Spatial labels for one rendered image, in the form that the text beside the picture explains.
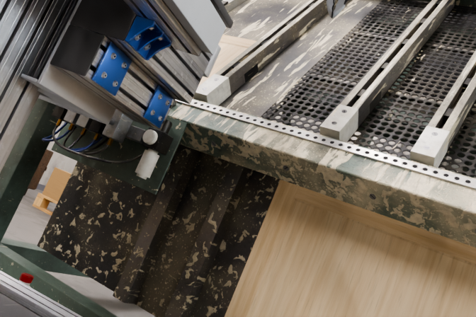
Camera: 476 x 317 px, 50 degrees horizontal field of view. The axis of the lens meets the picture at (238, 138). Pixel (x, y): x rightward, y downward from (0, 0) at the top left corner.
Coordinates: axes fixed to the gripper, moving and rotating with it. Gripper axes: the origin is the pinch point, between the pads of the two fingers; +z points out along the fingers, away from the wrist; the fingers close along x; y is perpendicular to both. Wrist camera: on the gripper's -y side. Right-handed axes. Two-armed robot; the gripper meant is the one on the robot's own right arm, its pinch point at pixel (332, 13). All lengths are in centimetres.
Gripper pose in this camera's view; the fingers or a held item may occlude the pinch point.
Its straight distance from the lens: 171.2
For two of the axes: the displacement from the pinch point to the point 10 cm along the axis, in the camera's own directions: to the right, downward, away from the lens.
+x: -8.8, -3.1, 3.5
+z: -2.2, 9.3, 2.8
